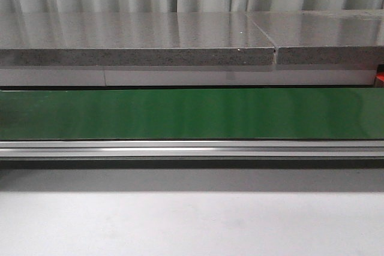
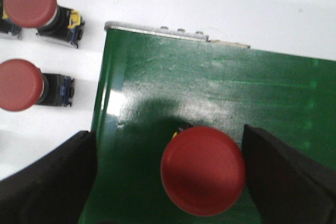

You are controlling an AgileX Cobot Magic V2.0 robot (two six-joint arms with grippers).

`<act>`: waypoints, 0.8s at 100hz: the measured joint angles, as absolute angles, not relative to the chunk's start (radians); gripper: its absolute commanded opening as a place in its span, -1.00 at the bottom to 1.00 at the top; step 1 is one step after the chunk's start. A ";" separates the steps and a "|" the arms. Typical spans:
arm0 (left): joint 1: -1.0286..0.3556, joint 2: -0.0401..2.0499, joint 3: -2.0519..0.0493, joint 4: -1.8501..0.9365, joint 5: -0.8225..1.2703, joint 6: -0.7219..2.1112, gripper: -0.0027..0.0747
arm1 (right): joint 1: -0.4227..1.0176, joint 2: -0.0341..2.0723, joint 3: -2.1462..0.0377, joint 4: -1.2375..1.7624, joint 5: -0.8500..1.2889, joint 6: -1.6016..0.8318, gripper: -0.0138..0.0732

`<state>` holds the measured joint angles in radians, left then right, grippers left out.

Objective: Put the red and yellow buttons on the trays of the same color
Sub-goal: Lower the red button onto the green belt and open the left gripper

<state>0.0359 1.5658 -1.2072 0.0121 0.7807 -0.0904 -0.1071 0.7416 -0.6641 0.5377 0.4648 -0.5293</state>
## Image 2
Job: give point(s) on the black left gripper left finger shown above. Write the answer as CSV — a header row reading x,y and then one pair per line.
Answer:
x,y
55,188

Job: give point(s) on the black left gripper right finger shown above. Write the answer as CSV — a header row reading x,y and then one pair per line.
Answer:
x,y
286,185

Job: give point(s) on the red push button blue clip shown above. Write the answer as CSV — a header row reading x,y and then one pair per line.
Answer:
x,y
24,85

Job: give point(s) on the green conveyor belt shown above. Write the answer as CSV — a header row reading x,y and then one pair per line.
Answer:
x,y
151,85

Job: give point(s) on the partly hidden button at edge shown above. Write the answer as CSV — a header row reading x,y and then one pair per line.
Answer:
x,y
7,26

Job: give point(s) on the red push button yellow clip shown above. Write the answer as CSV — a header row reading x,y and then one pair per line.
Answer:
x,y
48,18

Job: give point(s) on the far conveyor rail end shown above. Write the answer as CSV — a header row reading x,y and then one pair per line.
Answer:
x,y
164,31

